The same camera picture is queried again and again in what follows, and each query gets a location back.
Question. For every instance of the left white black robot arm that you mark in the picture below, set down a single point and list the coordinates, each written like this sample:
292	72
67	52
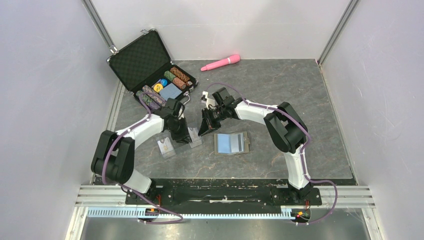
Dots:
114	157

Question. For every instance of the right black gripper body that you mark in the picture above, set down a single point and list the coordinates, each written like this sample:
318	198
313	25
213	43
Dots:
214	116

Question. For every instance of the black poker chip case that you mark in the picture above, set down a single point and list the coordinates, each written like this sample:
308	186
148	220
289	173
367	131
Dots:
145	68

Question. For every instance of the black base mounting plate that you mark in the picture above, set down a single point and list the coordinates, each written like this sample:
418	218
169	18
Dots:
226	195

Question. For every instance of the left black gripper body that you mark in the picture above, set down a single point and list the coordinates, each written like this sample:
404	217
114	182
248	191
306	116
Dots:
179	128

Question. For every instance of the beige leather card holder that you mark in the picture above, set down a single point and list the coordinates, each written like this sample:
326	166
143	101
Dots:
222	144

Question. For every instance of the aluminium frame rail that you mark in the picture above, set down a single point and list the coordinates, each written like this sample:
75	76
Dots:
349	197

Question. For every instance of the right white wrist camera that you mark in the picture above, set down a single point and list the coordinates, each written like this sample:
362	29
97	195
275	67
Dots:
208	101

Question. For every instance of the clear acrylic card stand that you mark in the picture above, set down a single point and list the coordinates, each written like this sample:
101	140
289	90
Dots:
180	149

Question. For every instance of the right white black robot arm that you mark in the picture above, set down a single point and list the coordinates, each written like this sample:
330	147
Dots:
285	127

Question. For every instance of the pink wand massager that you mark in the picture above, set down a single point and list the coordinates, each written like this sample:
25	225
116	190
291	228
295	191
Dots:
220	63

